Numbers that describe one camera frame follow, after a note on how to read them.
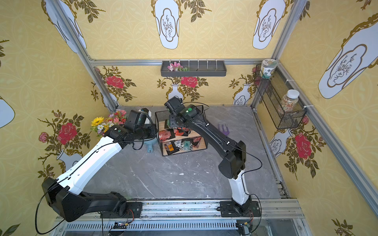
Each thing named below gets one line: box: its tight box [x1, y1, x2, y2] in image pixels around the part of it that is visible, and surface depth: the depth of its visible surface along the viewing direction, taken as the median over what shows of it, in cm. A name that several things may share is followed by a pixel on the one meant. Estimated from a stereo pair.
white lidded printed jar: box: [260, 58, 278, 79], surface depth 87 cm
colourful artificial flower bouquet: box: [90, 109, 127, 136], surface depth 90 cm
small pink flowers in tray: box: [167, 61, 189, 72], surface depth 89 cm
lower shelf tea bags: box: [163, 136, 202, 153], surface depth 97 cm
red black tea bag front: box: [158, 128, 176, 143], surface depth 85 cm
